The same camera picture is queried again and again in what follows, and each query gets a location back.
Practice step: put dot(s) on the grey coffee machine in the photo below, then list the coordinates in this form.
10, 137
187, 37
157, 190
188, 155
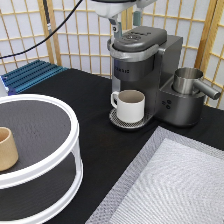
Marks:
152, 73

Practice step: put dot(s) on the steel milk frother jug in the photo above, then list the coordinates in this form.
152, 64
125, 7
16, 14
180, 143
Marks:
188, 81

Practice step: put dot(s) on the white ceramic mug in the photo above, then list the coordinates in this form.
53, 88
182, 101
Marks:
129, 105

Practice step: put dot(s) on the wooden shoji screen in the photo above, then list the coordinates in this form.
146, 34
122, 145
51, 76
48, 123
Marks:
69, 33

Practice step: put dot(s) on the white two-tier round shelf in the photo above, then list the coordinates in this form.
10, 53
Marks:
49, 170

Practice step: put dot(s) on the blue ridged mat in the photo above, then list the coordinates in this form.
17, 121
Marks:
29, 75

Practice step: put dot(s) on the tan wooden cup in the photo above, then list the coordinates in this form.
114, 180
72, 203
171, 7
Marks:
8, 150

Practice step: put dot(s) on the coffee machine lid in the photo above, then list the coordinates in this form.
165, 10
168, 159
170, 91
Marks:
140, 39

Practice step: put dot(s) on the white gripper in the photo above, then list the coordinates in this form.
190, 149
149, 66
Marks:
110, 8

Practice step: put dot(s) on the grey woven placemat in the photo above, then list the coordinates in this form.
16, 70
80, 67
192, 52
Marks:
172, 180

